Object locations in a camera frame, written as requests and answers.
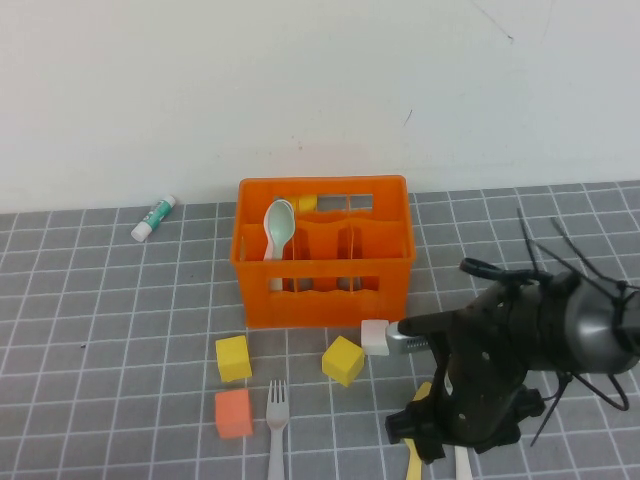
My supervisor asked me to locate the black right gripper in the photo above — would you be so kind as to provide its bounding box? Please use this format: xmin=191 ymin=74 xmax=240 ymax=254
xmin=387 ymin=282 xmax=556 ymax=464

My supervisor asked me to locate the white plastic knife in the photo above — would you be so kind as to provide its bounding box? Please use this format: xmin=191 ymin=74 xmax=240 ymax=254
xmin=443 ymin=372 xmax=474 ymax=480

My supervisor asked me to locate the yellow plastic knife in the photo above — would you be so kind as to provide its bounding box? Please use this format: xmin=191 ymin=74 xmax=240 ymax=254
xmin=404 ymin=382 xmax=434 ymax=480

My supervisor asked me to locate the grey plastic fork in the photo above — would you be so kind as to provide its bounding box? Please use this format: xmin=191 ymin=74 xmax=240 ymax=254
xmin=265 ymin=379 xmax=291 ymax=480

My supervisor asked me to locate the orange plastic crate cutlery holder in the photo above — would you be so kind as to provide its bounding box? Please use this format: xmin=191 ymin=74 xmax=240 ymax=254
xmin=229 ymin=174 xmax=418 ymax=330

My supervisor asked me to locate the white foam cube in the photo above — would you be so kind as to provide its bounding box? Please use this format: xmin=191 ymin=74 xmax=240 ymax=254
xmin=360 ymin=319 xmax=392 ymax=357

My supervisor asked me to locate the yellow foam cube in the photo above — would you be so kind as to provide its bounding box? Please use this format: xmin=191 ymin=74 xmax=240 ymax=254
xmin=214 ymin=335 xmax=253 ymax=385
xmin=321 ymin=335 xmax=365 ymax=388

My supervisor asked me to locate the orange foam cube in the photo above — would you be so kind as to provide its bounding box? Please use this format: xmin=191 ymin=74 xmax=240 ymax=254
xmin=214 ymin=388 xmax=254 ymax=441

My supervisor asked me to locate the grey white-grid table mat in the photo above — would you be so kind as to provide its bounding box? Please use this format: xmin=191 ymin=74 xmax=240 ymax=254
xmin=0 ymin=180 xmax=640 ymax=480

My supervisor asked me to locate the white green glue stick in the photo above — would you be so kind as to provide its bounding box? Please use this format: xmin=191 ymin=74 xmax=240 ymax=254
xmin=130 ymin=194 xmax=177 ymax=243

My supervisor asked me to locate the black cable tie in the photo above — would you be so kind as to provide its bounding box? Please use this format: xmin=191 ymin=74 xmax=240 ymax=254
xmin=549 ymin=217 xmax=629 ymax=294
xmin=529 ymin=373 xmax=574 ymax=449
xmin=517 ymin=207 xmax=542 ymax=284

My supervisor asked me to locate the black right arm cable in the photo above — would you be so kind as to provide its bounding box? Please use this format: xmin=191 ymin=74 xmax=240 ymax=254
xmin=459 ymin=258 xmax=539 ymax=289

